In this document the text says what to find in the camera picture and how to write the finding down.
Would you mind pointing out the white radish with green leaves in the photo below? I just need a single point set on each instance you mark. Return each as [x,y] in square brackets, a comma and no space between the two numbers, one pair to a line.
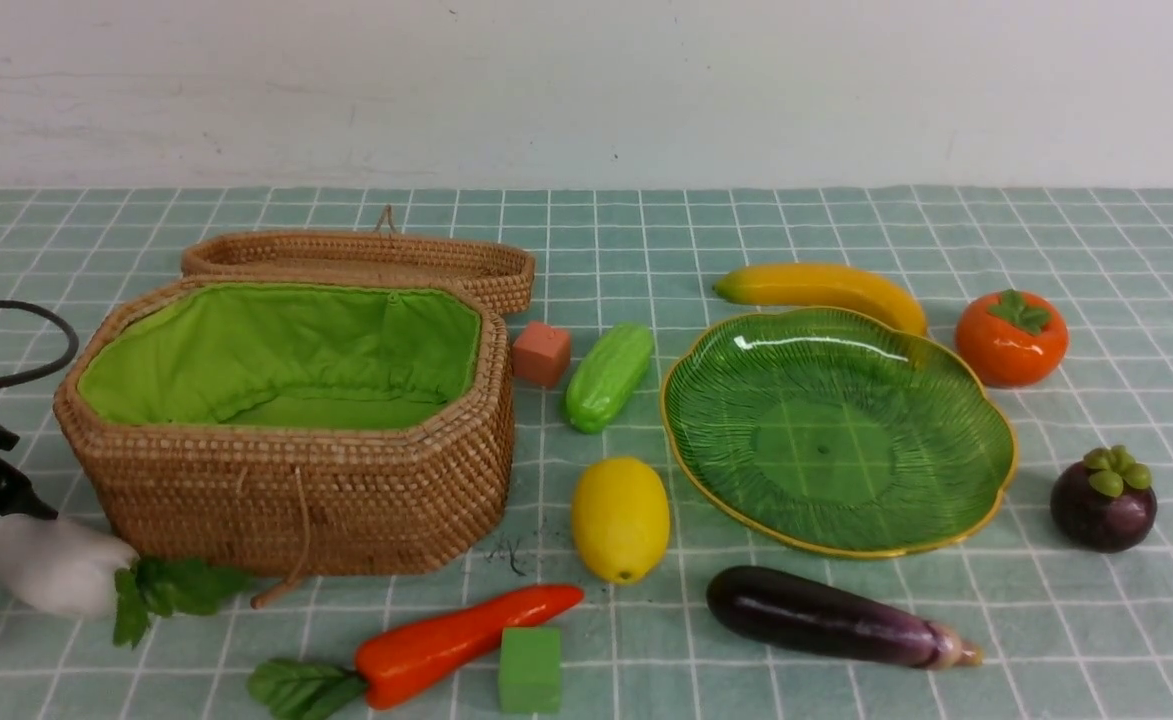
[66,569]

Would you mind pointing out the orange carrot with green leaves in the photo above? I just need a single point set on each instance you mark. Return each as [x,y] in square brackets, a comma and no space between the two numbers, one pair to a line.
[396,666]

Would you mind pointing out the yellow lemon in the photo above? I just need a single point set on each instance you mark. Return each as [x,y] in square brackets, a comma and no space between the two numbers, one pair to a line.
[620,519]

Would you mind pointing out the dark purple eggplant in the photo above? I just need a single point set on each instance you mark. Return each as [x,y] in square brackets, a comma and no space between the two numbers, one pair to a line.
[777,608]

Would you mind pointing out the yellow banana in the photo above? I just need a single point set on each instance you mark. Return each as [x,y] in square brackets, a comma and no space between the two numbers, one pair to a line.
[824,284]

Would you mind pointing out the orange persimmon green calyx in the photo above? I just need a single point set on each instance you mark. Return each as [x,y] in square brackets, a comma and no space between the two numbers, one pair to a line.
[1011,338]

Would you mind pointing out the purple mangosteen green calyx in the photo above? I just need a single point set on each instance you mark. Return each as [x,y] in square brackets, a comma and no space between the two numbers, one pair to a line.
[1105,502]

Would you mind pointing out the woven wicker basket green lining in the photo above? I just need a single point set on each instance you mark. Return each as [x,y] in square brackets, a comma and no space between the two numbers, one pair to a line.
[288,426]

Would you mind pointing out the green foam cube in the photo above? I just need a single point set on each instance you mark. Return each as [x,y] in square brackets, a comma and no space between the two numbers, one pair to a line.
[529,674]

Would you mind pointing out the woven wicker basket lid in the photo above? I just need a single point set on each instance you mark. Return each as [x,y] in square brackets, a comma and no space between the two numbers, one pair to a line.
[502,276]

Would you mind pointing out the green checkered tablecloth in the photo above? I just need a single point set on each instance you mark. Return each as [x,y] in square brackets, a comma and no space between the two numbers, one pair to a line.
[1067,633]

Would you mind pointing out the green leaf-shaped glass plate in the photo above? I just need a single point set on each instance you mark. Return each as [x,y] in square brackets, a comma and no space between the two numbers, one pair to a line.
[832,433]

